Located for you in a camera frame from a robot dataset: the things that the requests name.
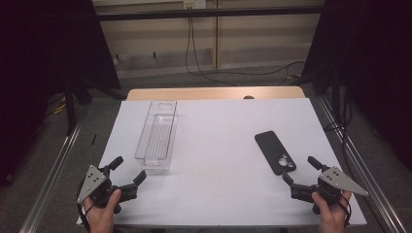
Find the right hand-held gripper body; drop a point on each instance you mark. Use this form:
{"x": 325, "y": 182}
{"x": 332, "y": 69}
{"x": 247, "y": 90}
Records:
{"x": 336, "y": 181}

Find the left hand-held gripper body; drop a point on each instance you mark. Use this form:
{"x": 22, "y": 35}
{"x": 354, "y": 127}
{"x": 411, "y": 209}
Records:
{"x": 92, "y": 181}

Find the black smartphone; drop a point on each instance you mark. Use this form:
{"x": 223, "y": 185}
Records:
{"x": 271, "y": 148}

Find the person's right hand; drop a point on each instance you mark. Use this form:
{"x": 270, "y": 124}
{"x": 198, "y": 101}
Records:
{"x": 333, "y": 216}

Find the person's left hand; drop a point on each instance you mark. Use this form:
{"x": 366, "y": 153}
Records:
{"x": 102, "y": 218}

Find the small black floor item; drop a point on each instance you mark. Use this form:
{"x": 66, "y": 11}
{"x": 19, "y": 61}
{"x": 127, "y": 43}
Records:
{"x": 93, "y": 139}

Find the clear plastic tray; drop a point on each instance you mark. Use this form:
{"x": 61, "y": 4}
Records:
{"x": 158, "y": 136}

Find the black stand leg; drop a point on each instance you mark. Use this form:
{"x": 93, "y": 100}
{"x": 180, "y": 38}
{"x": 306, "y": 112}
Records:
{"x": 70, "y": 110}

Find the white board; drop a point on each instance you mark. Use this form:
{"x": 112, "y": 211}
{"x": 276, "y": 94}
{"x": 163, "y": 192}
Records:
{"x": 213, "y": 145}

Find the wooden table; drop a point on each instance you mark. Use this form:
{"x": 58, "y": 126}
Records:
{"x": 194, "y": 93}

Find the narrow black curtain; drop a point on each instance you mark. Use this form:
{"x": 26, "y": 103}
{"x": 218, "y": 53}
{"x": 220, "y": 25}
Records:
{"x": 372, "y": 64}

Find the wide black curtain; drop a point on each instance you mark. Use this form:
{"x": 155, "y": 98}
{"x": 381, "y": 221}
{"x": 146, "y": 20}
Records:
{"x": 39, "y": 64}

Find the black horizontal bar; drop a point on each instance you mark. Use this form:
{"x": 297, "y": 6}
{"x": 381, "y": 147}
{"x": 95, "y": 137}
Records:
{"x": 200, "y": 13}

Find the aluminium rail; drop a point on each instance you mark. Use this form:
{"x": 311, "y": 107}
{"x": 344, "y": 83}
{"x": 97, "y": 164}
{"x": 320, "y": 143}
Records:
{"x": 48, "y": 187}
{"x": 366, "y": 174}

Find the white wall outlet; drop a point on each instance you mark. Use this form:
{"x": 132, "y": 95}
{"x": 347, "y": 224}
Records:
{"x": 194, "y": 4}

